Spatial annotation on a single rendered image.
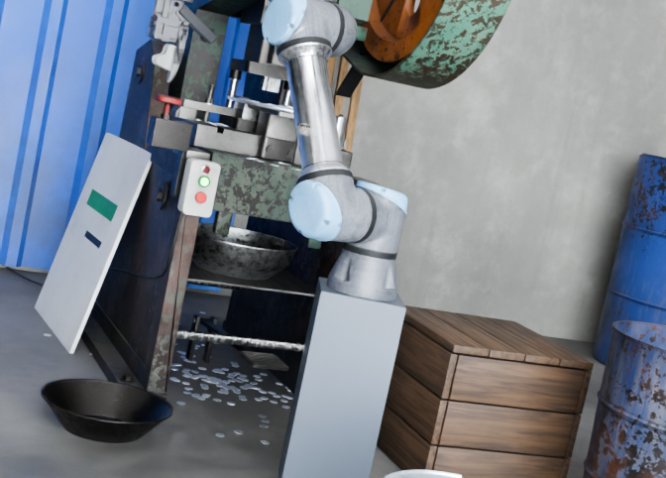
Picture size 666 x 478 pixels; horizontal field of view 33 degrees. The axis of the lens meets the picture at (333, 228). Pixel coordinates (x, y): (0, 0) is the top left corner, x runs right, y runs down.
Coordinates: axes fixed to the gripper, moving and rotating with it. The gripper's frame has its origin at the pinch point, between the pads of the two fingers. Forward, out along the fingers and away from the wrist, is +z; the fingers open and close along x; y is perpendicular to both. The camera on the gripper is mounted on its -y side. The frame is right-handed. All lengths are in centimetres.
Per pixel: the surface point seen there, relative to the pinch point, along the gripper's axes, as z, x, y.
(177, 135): 13.5, 3.2, -3.3
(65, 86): 12, -135, 2
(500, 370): 50, 57, -75
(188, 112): 8.3, -19.8, -11.3
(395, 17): -30, -29, -70
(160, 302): 56, 4, -7
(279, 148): 12.4, -4.8, -33.2
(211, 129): 11.0, -7.8, -14.8
